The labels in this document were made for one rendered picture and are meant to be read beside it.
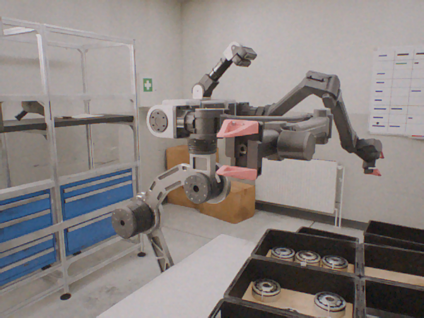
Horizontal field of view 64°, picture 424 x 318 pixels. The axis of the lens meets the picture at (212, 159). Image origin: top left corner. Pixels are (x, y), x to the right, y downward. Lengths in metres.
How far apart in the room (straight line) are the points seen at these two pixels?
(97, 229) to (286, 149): 2.51
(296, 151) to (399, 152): 3.46
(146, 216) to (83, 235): 1.17
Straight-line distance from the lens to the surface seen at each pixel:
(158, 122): 1.30
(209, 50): 4.86
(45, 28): 2.67
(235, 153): 0.65
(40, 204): 2.69
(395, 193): 4.20
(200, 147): 1.47
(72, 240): 2.93
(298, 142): 0.67
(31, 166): 3.60
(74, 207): 2.86
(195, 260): 1.85
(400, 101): 4.05
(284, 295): 1.37
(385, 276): 1.61
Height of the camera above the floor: 1.56
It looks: 11 degrees down
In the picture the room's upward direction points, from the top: straight up
